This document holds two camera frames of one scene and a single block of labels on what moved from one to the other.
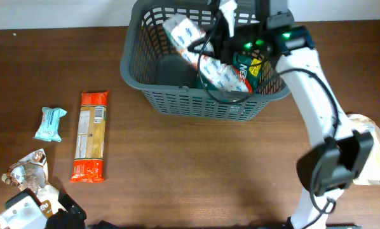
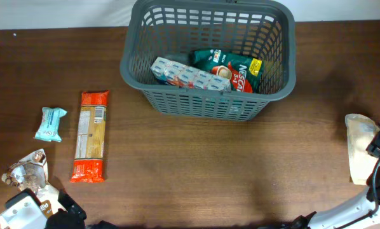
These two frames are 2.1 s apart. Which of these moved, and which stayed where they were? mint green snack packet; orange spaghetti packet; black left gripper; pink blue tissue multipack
Moved: pink blue tissue multipack
Stayed: mint green snack packet; black left gripper; orange spaghetti packet
